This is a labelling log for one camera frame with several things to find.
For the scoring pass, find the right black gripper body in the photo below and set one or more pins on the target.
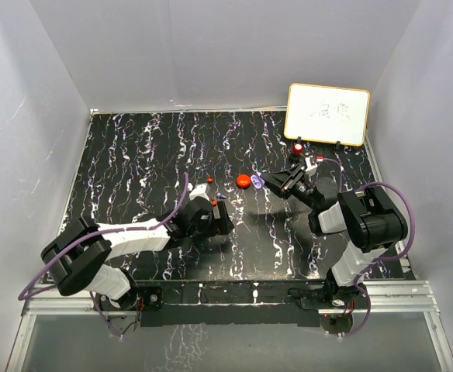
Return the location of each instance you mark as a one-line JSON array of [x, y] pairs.
[[300, 187]]

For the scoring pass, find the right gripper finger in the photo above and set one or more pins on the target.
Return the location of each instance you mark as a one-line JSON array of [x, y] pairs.
[[283, 175], [274, 184]]

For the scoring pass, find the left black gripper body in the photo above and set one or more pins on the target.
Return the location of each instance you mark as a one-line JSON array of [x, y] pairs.
[[211, 227]]

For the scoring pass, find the purple earbud charging case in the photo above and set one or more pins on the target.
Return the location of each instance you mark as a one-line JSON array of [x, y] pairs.
[[257, 182]]

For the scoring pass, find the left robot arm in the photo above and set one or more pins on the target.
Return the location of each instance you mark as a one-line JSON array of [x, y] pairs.
[[79, 254]]

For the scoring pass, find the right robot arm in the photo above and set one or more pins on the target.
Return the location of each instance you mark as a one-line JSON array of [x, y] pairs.
[[369, 217]]

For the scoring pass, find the red round disc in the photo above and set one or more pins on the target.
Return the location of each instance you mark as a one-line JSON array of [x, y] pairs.
[[243, 181]]

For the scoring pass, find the red emergency stop button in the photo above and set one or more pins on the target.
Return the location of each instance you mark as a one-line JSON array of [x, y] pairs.
[[297, 149]]

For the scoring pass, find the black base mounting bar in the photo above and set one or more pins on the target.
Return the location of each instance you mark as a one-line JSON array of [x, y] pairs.
[[221, 303]]

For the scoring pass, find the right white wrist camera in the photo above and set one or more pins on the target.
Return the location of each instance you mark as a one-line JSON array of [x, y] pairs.
[[311, 163]]

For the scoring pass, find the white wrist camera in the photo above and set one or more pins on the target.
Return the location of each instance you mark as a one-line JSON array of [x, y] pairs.
[[200, 191], [311, 163]]

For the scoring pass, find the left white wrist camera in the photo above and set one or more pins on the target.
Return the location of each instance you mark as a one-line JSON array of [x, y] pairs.
[[200, 191]]

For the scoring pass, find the white board with frame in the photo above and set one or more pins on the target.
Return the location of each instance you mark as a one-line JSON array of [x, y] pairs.
[[325, 114]]

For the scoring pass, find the aluminium frame rail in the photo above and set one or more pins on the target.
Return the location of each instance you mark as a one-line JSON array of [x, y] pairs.
[[385, 296]]

